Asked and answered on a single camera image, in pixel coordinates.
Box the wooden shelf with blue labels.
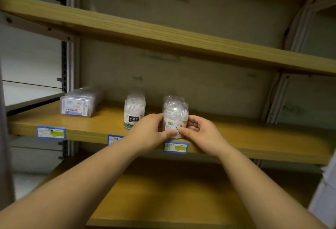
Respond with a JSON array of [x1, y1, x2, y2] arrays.
[[8, 100, 336, 165]]

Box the person's right hand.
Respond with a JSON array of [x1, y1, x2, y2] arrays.
[[178, 115, 231, 158]]

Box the white metal shelf bracket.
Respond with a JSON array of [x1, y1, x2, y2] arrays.
[[306, 0, 336, 12], [279, 71, 336, 79], [0, 11, 76, 44]]

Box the white slotted rack rail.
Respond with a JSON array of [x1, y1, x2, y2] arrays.
[[56, 0, 81, 158], [261, 3, 315, 168]]

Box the person's left forearm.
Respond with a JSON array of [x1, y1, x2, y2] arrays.
[[0, 138, 141, 229]]

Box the person's left hand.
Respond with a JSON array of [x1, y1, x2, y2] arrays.
[[126, 113, 177, 156]]

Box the white grey metal upright post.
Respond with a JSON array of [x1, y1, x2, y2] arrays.
[[0, 60, 16, 211]]

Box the person's right forearm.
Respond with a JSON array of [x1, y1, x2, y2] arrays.
[[216, 146, 329, 229]]

